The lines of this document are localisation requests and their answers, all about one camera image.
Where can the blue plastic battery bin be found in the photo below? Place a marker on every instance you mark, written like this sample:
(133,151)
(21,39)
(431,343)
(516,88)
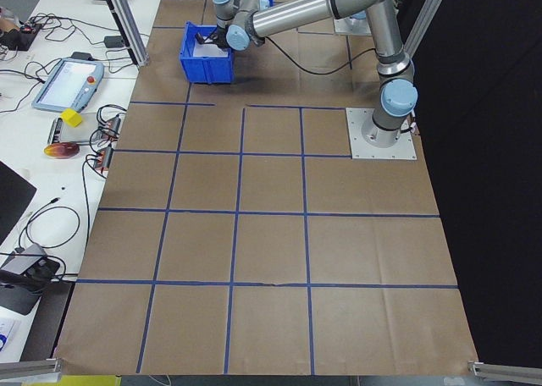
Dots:
(207,70)

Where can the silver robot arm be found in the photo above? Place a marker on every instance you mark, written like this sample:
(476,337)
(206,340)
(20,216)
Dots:
(296,11)

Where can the small black box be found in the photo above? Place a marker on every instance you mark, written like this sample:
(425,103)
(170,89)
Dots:
(84,56)

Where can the white blue box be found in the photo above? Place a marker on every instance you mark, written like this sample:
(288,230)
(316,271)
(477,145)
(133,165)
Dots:
(8,333)

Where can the white paper bin liner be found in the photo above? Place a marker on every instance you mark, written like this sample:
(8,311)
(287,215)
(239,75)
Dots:
(203,51)

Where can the black power adapter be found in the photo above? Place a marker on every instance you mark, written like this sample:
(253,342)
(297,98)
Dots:
(113,42)

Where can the yellow cube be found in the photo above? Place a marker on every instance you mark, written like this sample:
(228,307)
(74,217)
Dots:
(71,118)

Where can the clear plastic tray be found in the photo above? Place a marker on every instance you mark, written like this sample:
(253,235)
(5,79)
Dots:
(76,136)

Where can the black electronics board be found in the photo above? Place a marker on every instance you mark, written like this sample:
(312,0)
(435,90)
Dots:
(29,34)

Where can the red yellow mango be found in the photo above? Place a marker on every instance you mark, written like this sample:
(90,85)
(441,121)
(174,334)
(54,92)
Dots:
(61,150)

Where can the black laptop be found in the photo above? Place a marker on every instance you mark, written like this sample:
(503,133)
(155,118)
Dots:
(12,200)

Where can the grey usb hub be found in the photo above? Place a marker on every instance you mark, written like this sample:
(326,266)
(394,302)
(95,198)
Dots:
(23,257)

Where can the black desk device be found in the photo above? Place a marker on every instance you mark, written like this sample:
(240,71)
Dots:
(42,271)

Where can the yellow flat object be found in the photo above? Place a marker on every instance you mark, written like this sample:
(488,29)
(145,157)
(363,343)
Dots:
(72,381)

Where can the aluminium profile post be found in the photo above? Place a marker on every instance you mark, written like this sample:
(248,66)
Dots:
(127,26)
(427,13)

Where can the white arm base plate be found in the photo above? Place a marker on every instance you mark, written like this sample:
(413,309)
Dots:
(343,27)
(402,149)

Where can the black frame cover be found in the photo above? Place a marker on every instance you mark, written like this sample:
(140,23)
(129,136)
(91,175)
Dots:
(487,149)

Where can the aluminium profile rail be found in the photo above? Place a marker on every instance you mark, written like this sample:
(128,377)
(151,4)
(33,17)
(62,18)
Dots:
(29,367)
(504,369)

